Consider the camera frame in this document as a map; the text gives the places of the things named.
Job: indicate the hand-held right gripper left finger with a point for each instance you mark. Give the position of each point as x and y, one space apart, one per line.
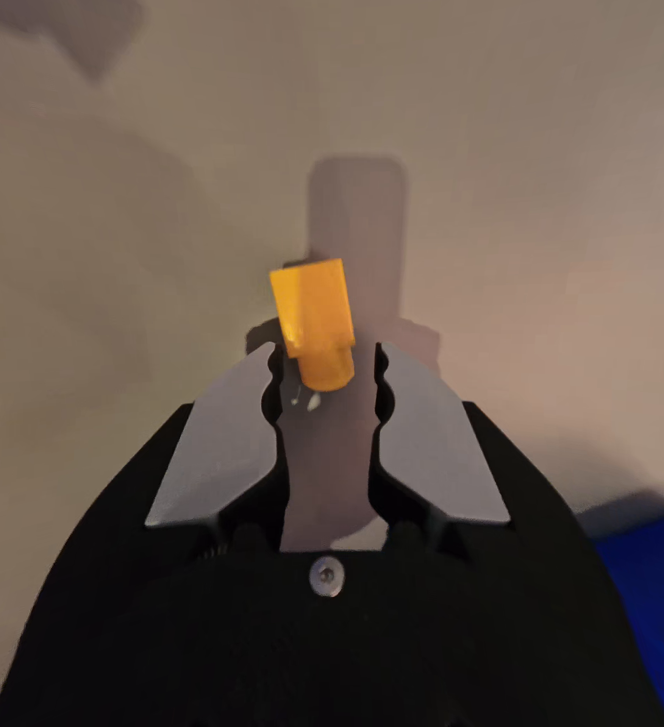
224 448

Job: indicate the plain blue object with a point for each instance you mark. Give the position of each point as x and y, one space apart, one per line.
655 625

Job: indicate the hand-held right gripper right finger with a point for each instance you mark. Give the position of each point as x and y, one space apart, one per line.
434 448

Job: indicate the yellow one-stud block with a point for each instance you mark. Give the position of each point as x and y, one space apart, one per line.
315 318

